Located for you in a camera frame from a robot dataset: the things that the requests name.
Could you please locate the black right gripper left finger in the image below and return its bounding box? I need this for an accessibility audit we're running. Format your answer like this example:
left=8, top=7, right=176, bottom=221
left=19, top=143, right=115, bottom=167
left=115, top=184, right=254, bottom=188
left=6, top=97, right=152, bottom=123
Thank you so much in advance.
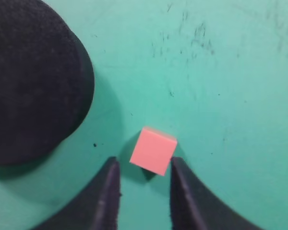
left=33, top=157, right=121, bottom=230

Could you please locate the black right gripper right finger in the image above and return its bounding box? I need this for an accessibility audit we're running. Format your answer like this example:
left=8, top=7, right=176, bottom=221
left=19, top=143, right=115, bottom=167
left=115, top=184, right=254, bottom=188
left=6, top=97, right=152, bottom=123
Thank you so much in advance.
left=170, top=157, right=260, bottom=230

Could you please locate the pink cube block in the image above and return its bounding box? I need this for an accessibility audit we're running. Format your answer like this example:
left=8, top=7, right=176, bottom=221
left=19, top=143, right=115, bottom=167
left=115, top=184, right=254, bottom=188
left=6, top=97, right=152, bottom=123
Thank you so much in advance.
left=130, top=126, right=178, bottom=176

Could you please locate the black round turntable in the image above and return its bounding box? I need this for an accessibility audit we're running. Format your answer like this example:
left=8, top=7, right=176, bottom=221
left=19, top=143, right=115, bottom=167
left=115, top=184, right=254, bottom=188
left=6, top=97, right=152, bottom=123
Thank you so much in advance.
left=0, top=0, right=94, bottom=165

